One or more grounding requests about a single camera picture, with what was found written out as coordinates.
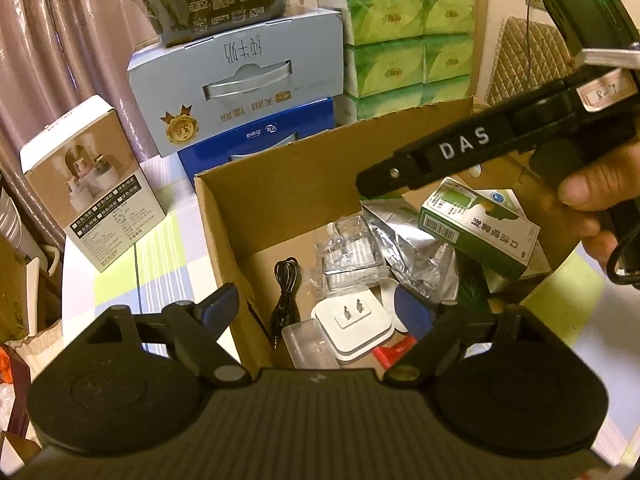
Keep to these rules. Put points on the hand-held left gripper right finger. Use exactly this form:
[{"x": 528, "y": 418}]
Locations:
[{"x": 412, "y": 312}]

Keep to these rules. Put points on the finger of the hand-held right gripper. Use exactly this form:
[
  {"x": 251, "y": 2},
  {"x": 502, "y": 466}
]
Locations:
[{"x": 387, "y": 177}]

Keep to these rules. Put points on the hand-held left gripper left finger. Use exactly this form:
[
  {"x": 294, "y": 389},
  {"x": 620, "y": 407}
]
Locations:
[{"x": 220, "y": 307}]

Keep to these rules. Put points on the white plastic spoon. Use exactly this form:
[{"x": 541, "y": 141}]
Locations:
[{"x": 387, "y": 305}]

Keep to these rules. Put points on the red packet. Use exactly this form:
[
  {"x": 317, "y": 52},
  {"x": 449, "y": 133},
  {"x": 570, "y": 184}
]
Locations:
[{"x": 395, "y": 352}]

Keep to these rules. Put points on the silver foil pouch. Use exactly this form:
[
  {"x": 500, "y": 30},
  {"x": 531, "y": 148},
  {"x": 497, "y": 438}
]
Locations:
[{"x": 415, "y": 255}]

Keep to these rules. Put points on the white power plug adapter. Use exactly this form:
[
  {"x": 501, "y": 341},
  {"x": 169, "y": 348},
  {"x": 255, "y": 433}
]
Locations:
[{"x": 352, "y": 325}]

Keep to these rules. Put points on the clear plastic hook package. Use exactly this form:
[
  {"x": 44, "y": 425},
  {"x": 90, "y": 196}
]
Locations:
[{"x": 350, "y": 255}]

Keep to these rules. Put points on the blue label floss case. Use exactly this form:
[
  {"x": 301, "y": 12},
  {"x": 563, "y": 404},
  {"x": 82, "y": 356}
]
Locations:
[{"x": 307, "y": 345}]

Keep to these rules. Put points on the green medicine box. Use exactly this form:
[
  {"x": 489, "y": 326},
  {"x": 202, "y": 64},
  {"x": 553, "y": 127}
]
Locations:
[{"x": 475, "y": 230}]

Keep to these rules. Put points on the checkered cloth desktop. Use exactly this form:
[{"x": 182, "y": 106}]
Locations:
[{"x": 150, "y": 260}]

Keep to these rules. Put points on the person's right hand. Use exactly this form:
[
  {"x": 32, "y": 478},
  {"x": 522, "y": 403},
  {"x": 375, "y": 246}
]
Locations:
[{"x": 595, "y": 185}]

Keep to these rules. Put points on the quilted beige chair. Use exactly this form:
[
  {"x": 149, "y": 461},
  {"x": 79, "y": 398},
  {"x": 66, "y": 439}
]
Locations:
[{"x": 530, "y": 60}]

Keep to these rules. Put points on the stack of green tissue packs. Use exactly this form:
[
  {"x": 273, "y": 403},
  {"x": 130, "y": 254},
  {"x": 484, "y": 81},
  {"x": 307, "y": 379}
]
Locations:
[{"x": 400, "y": 40}]

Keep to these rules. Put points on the dark blue carton box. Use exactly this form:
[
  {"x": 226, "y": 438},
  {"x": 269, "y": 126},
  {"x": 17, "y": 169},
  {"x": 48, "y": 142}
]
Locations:
[{"x": 250, "y": 142}]

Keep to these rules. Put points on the white brown humidifier box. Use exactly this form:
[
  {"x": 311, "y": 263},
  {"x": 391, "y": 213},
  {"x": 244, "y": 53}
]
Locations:
[{"x": 95, "y": 190}]

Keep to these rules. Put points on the light blue milk carton box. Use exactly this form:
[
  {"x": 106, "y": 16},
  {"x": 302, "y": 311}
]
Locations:
[{"x": 235, "y": 85}]

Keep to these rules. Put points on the tall brown cardboard box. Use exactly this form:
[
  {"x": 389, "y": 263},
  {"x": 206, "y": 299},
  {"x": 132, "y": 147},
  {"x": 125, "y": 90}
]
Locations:
[{"x": 25, "y": 290}]

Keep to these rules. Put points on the stack of white dishes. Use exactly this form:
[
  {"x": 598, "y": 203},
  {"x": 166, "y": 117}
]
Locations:
[{"x": 11, "y": 215}]

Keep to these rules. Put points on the black instant noodle bowl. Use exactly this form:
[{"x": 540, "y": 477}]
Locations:
[{"x": 215, "y": 0}]

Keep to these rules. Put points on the pink curtain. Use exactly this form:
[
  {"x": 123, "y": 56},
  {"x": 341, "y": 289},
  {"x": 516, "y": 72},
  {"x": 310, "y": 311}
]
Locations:
[{"x": 60, "y": 35}]

